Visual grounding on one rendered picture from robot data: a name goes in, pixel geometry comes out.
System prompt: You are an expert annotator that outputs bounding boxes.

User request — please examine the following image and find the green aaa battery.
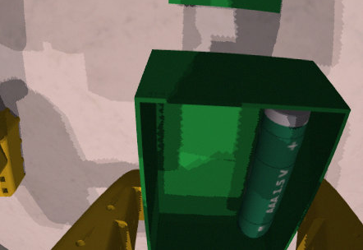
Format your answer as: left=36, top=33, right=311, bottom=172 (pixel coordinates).
left=237, top=109, right=311, bottom=238

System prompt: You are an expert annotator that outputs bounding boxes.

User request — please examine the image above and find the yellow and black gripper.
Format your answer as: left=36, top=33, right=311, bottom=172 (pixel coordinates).
left=51, top=169, right=363, bottom=250

